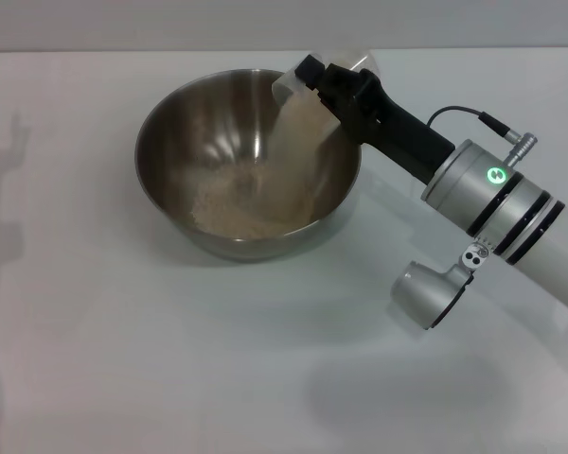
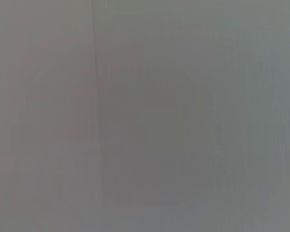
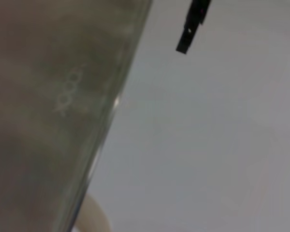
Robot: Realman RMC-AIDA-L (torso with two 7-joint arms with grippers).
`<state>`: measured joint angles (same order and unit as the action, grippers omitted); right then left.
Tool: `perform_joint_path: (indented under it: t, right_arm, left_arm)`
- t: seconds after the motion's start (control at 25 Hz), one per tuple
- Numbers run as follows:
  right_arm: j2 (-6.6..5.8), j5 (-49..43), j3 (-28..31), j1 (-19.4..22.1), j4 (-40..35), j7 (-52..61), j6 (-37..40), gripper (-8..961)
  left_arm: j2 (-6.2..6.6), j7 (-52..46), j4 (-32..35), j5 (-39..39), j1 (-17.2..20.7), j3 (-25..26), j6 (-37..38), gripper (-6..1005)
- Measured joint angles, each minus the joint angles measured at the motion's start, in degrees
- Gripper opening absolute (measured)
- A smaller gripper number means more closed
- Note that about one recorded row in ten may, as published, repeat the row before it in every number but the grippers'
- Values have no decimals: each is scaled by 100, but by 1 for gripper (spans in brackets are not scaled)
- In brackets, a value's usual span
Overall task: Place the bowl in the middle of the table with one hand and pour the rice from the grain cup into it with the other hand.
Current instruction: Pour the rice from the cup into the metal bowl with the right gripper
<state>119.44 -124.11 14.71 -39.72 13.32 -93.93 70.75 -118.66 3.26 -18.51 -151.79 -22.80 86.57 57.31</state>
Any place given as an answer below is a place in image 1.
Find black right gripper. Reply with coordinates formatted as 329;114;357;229
294;53;456;186

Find clear plastic measuring cup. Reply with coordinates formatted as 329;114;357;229
270;46;383;160

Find stainless steel mixing bowl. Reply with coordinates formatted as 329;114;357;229
133;68;363;264

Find brown rice grains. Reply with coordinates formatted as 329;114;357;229
188;92;338;240

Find right arm silver cable connector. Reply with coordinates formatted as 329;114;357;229
427;105;540;167

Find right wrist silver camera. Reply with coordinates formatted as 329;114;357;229
389;238;496;332

